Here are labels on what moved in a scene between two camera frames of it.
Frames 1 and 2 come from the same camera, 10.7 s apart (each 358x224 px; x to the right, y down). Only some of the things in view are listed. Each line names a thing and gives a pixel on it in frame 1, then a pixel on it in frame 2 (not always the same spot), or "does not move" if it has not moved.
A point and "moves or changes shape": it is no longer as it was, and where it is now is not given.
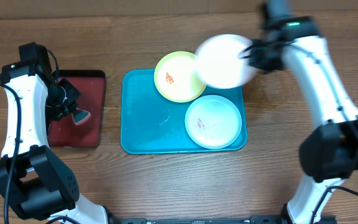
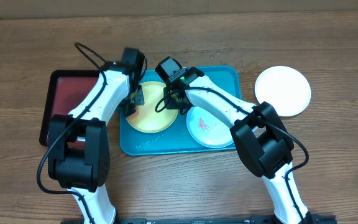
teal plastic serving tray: x=151 y=124 does not move
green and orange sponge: x=81 y=116 moves or changes shape
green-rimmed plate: x=177 y=78 moves or changes shape
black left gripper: x=72 y=91 to x=137 y=101
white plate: x=219 y=65 to x=286 y=88
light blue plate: x=212 y=122 does not move
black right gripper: x=252 y=61 to x=169 y=102
